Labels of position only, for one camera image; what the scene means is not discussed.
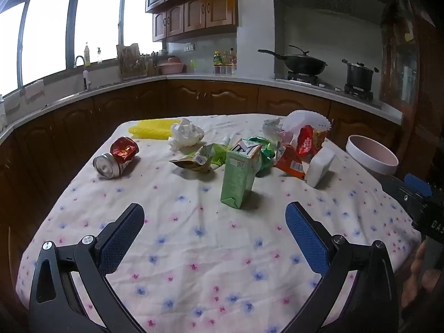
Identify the pink white trash bin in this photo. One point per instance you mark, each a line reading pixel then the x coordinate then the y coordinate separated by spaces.
pixel 372 155

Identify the dish rack with utensils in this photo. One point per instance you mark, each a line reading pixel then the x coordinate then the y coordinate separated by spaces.
pixel 133 64

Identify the yellow dish soap bottle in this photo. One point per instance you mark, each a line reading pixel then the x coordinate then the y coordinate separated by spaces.
pixel 86 56

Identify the crumpled white tissue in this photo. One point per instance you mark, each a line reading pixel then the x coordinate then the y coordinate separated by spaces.
pixel 184 134

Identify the gas stove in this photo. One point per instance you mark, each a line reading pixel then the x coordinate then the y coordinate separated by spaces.
pixel 316 81

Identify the green snack wrapper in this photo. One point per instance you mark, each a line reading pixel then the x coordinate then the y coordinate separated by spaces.
pixel 267 153

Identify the olive crumpled wrapper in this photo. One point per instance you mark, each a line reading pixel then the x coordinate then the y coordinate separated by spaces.
pixel 206 159

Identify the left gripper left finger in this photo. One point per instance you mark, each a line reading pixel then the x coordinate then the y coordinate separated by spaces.
pixel 55 304

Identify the black wok with lid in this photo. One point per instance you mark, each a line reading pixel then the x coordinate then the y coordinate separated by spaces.
pixel 300 63

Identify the white foam block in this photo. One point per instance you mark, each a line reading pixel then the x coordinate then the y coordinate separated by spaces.
pixel 319 166

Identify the yellow sponge cloth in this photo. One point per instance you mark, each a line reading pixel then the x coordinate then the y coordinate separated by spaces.
pixel 156 129

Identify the silver wrapper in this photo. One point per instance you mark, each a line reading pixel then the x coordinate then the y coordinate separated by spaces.
pixel 274 132

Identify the green drink carton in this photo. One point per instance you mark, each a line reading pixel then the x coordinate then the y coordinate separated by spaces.
pixel 243 161

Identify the red snack bag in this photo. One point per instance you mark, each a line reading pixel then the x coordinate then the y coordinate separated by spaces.
pixel 309 141

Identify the person's right hand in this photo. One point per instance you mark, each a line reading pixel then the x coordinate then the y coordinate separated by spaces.
pixel 415 282

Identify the crushed red metal can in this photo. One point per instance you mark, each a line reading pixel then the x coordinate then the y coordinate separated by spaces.
pixel 112 164

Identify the kitchen faucet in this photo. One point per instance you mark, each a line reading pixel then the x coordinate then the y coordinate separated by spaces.
pixel 85 73

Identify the floral white tablecloth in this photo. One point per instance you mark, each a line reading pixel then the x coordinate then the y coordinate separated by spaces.
pixel 199 265

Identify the pink basin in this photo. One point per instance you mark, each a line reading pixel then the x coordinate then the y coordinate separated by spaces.
pixel 173 65

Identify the glass display cabinet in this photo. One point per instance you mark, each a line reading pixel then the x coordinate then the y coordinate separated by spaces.
pixel 412 82

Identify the condiment bottles set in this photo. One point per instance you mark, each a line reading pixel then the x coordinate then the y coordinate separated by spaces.
pixel 225 62

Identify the black stock pot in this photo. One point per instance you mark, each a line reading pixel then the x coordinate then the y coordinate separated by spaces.
pixel 358 77

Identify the orange snack wrapper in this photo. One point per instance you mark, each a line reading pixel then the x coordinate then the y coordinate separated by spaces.
pixel 289 161

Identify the upper wooden cabinets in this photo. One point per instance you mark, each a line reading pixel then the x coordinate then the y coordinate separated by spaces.
pixel 177 19

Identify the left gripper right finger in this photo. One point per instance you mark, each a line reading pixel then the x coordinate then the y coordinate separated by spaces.
pixel 357 291

